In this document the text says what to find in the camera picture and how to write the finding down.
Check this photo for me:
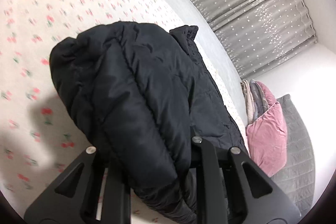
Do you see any black puffer jacket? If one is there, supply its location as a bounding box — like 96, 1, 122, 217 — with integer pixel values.
50, 22, 244, 223

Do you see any stack of folded clothes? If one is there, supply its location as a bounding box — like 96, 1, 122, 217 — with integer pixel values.
240, 80, 269, 124

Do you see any pink velvet pillow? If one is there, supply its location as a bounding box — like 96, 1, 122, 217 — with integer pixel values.
246, 81, 288, 177

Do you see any grey quilted headboard cushion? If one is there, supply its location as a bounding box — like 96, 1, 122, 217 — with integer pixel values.
272, 94, 315, 217

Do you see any grey dotted curtain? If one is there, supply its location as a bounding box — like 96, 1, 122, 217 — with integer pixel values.
191, 0, 317, 79

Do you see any cherry print bed sheet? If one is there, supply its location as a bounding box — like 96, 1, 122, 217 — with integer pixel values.
1, 0, 185, 215

